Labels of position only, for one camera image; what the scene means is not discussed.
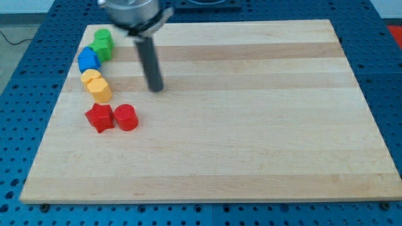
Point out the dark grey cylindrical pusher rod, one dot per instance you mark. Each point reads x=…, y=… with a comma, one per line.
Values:
x=149, y=60

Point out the blue cube block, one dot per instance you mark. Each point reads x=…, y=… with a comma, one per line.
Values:
x=90, y=62

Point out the green star block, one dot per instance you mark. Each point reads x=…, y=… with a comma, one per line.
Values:
x=103, y=49

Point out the green cylinder block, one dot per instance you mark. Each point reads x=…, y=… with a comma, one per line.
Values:
x=104, y=35

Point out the yellow hexagon block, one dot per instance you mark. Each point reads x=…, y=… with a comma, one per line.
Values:
x=100, y=90

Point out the red cylinder block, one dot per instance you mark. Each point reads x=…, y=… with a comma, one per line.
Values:
x=126, y=117

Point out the red star block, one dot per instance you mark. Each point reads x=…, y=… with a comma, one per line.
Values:
x=101, y=117

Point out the light wooden board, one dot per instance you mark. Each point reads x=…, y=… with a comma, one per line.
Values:
x=265, y=111

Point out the red object at edge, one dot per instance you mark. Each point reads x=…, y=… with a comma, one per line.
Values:
x=396, y=32

